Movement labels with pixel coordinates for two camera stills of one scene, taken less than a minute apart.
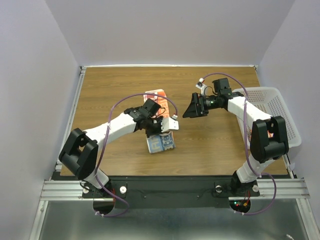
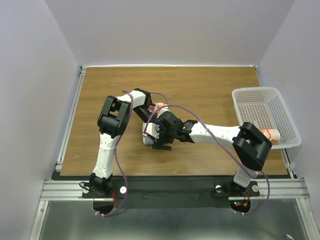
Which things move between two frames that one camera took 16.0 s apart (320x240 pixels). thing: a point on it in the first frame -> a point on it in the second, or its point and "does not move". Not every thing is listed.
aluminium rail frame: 293,189 does not move
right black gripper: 195,110 -> 160,145
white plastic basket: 270,100 does not move
